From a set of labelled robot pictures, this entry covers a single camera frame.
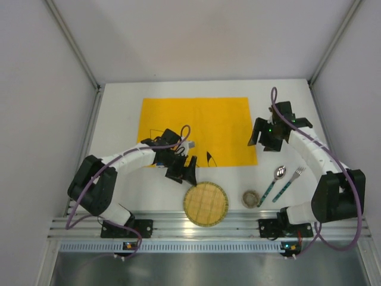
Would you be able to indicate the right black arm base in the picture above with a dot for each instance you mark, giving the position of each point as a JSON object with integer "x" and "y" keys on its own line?
{"x": 280, "y": 227}

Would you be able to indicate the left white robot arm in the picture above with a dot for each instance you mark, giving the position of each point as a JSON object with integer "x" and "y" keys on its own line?
{"x": 94, "y": 186}

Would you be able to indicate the fork with teal handle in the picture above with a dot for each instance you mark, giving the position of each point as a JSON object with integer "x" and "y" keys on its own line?
{"x": 295, "y": 176}

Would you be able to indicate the white slotted cable duct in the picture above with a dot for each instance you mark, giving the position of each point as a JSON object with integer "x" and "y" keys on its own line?
{"x": 149, "y": 246}

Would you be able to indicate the round woven bamboo plate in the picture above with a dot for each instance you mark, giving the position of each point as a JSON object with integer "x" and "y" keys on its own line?
{"x": 205, "y": 204}

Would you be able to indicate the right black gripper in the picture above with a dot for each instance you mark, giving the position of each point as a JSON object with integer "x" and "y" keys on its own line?
{"x": 265, "y": 136}

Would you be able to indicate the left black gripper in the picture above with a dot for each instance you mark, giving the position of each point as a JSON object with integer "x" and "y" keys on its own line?
{"x": 181, "y": 168}

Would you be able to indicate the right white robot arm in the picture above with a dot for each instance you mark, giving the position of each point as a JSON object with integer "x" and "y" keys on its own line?
{"x": 340, "y": 191}

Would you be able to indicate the small round glass cup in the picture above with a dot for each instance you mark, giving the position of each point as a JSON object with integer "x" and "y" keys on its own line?
{"x": 250, "y": 199}

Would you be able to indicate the spoon with teal handle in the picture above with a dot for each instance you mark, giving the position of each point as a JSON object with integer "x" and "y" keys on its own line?
{"x": 278, "y": 174}

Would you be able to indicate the yellow cloth placemat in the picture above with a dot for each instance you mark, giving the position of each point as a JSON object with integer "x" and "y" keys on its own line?
{"x": 219, "y": 127}

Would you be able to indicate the aluminium mounting rail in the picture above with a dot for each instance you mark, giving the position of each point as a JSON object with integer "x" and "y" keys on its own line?
{"x": 235, "y": 224}

